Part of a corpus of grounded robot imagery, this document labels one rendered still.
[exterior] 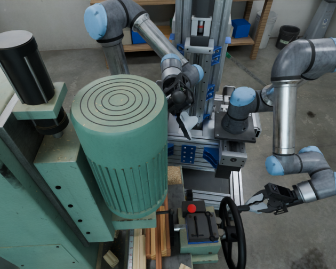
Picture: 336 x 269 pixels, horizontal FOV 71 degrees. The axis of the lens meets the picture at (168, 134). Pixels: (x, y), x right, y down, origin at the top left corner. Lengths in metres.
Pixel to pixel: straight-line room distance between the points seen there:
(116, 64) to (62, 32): 3.01
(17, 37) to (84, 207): 0.39
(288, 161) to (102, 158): 0.71
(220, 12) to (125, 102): 0.86
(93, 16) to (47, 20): 3.04
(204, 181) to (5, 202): 1.49
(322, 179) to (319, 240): 1.20
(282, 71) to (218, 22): 0.45
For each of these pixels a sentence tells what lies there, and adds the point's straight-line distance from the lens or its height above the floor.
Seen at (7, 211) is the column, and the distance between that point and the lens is 0.60.
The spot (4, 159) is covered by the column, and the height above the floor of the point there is 1.47.
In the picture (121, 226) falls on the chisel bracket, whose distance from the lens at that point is 0.81.
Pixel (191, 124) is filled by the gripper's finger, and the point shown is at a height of 1.27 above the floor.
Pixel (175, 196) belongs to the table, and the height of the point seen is 0.90.
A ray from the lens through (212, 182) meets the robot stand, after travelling 1.87.
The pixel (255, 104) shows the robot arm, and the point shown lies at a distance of 1.27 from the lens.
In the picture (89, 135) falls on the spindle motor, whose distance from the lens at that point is 0.40.
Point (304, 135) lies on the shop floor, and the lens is 2.79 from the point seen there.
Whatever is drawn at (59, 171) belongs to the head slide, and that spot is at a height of 1.39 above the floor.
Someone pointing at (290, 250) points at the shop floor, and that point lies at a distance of 2.04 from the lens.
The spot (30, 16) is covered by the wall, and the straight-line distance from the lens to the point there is 4.09.
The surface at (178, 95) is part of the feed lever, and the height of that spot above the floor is 1.41.
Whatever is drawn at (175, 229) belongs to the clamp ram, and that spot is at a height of 0.96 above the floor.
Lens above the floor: 1.77
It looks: 47 degrees down
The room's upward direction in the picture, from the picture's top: straight up
